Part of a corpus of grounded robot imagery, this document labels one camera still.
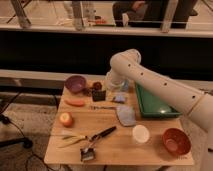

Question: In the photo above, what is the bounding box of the black eraser block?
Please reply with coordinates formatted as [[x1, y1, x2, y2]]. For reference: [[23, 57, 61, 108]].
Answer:
[[92, 91, 106, 102]]

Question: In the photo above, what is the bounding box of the light blue cup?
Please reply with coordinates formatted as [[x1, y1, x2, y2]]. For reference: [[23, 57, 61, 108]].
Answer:
[[121, 80, 129, 92]]

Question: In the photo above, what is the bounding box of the dark red grape bunch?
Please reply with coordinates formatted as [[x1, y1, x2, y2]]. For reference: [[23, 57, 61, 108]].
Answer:
[[83, 82, 102, 97]]

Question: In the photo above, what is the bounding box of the red yellow apple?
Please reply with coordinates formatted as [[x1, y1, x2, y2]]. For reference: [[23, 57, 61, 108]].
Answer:
[[59, 112, 73, 127]]

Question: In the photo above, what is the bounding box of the red bowl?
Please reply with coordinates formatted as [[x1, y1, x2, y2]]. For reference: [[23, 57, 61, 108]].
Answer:
[[162, 128, 191, 156]]

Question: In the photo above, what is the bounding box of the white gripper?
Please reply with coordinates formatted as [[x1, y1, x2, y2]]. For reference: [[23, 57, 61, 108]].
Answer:
[[105, 70, 126, 91]]

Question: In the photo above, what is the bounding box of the small blue sponge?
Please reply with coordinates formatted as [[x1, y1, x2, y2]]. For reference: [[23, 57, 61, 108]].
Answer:
[[112, 93, 126, 104]]

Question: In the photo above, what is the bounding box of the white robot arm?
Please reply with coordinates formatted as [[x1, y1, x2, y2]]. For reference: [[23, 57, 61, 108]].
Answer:
[[105, 49, 213, 171]]

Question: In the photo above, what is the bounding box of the orange carrot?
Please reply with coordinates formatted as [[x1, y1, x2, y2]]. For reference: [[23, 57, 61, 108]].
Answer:
[[64, 100, 85, 107]]

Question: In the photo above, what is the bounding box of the black tripod stand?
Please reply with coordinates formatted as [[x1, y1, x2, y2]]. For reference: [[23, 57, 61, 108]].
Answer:
[[0, 93, 33, 149]]

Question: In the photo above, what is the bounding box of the white plastic cup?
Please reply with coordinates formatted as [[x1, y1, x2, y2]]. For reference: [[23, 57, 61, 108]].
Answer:
[[132, 125, 150, 143]]

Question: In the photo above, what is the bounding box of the green plastic tray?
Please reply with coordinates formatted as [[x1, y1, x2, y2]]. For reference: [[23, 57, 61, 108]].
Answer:
[[135, 84, 180, 119]]

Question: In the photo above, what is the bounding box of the blue grey cloth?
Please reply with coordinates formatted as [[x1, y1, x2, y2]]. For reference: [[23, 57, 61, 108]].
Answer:
[[116, 105, 136, 127]]

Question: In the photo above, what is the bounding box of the seated person in background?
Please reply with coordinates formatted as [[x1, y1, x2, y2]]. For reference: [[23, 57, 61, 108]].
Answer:
[[112, 0, 198, 29]]

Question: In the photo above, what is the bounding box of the yellow green banana peel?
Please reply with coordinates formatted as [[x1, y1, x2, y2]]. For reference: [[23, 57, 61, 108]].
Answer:
[[59, 132, 87, 148]]

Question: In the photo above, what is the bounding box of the purple bowl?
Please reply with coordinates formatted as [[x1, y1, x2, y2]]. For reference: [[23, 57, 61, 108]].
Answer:
[[65, 75, 86, 93]]

